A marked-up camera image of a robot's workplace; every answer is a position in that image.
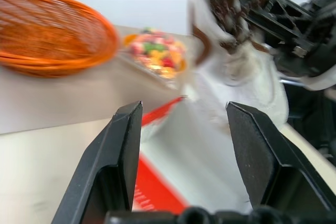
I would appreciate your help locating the red shoebox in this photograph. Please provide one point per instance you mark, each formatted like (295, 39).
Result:
(189, 150)

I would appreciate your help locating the colourful candy bag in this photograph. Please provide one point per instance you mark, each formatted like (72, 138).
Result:
(160, 51)

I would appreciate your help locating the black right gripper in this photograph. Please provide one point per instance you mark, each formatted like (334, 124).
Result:
(321, 40)

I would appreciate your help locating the orange wicker basket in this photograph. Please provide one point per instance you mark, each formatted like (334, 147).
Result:
(47, 32)

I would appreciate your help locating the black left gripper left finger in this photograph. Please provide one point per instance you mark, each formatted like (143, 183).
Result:
(113, 155)

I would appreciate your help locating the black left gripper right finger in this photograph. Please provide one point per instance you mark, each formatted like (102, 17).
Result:
(257, 150)

